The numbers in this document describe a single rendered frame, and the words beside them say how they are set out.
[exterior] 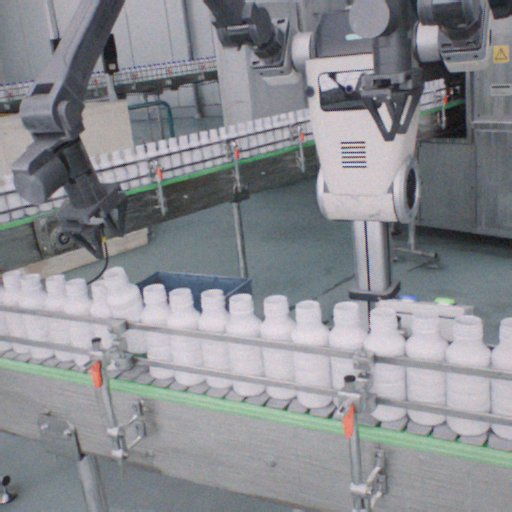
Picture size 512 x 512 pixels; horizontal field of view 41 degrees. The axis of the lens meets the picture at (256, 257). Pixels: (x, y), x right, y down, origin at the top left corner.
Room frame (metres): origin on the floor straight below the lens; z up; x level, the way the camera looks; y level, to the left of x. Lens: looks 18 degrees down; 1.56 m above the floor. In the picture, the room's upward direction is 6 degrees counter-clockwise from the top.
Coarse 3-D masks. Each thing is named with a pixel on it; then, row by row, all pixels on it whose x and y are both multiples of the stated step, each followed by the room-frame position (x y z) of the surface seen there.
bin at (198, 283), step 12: (156, 276) 1.84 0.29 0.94; (168, 276) 1.84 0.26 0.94; (180, 276) 1.82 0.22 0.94; (192, 276) 1.80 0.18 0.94; (204, 276) 1.77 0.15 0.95; (216, 276) 1.75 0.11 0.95; (228, 276) 1.74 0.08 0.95; (168, 288) 1.84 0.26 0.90; (192, 288) 1.80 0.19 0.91; (204, 288) 1.78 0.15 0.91; (216, 288) 1.76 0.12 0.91; (228, 288) 1.74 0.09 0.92; (240, 288) 1.65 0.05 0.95; (228, 300) 1.60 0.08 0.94; (120, 468) 1.26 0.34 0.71
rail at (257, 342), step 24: (24, 312) 1.22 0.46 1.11; (48, 312) 1.19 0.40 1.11; (0, 336) 1.26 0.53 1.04; (192, 336) 1.02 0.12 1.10; (216, 336) 1.00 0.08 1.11; (240, 336) 0.98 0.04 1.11; (408, 336) 0.91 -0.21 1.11; (144, 360) 1.08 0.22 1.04; (384, 360) 0.86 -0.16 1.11; (408, 360) 0.84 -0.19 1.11; (264, 384) 0.96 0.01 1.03; (288, 384) 0.94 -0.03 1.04; (408, 408) 0.84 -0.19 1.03; (432, 408) 0.83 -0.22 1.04; (456, 408) 0.81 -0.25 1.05
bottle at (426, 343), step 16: (416, 320) 0.86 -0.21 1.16; (432, 320) 0.85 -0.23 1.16; (416, 336) 0.86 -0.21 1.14; (432, 336) 0.85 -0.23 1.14; (416, 352) 0.85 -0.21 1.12; (432, 352) 0.84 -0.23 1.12; (416, 368) 0.85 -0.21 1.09; (416, 384) 0.85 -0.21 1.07; (432, 384) 0.84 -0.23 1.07; (416, 400) 0.85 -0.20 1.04; (432, 400) 0.84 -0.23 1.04; (416, 416) 0.85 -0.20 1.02; (432, 416) 0.84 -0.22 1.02
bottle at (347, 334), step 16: (336, 304) 0.94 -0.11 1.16; (352, 304) 0.94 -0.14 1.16; (336, 320) 0.92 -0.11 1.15; (352, 320) 0.91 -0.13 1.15; (336, 336) 0.92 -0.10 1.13; (352, 336) 0.91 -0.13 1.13; (336, 368) 0.91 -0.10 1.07; (352, 368) 0.90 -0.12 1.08; (336, 384) 0.92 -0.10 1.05; (336, 400) 0.92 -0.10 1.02
